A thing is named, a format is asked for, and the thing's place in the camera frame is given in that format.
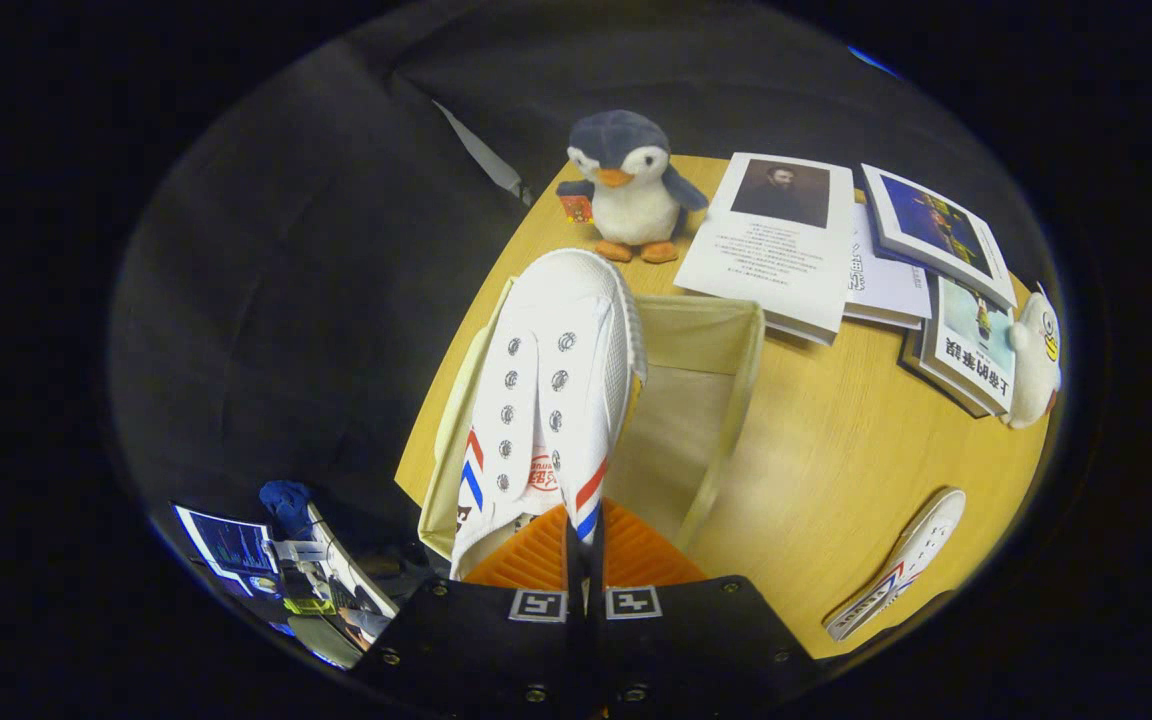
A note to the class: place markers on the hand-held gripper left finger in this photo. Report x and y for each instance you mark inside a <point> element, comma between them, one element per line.
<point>476,640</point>

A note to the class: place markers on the blue night photo book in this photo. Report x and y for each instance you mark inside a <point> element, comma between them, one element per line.
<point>936,225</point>

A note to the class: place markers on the computer screen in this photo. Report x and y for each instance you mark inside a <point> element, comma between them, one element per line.
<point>231,548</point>

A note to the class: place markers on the white portrait cover book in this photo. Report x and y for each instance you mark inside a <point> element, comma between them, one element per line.
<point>776,260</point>

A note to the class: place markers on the white canvas shoe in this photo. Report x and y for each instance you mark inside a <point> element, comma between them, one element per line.
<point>576,330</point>
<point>901,560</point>

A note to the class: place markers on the beige fabric storage box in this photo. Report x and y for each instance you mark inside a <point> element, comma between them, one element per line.
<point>686,420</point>

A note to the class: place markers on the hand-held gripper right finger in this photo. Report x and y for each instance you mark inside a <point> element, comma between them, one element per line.
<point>696,640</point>

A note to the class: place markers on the blue cloth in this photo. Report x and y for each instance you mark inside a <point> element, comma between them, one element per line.
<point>286,505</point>

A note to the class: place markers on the white duck plush toy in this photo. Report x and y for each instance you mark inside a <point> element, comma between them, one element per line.
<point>1034,360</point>

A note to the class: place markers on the plain white book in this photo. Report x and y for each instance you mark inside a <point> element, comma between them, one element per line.
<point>886,285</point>

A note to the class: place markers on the grey penguin plush toy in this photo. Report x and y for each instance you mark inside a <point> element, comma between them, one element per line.
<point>636,200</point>

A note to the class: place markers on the pale lake cover book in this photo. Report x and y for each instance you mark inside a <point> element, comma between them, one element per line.
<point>976,345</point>

